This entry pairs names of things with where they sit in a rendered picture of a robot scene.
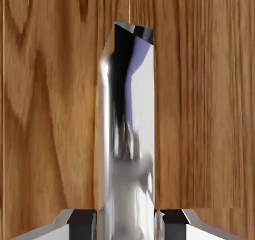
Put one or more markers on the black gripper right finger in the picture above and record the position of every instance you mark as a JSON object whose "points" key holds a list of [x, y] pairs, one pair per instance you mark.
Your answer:
{"points": [[175, 227]]}

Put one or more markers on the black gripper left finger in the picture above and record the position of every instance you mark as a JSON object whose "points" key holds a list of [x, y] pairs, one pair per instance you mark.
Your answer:
{"points": [[81, 227]]}

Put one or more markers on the light wood drawer front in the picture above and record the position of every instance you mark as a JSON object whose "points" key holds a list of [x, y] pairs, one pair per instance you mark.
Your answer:
{"points": [[49, 104]]}

